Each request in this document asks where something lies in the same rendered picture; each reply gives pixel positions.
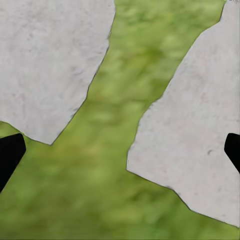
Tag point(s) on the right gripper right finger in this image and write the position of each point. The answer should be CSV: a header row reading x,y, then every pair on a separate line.
x,y
232,149

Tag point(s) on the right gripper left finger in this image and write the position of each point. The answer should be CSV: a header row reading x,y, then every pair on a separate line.
x,y
12,149

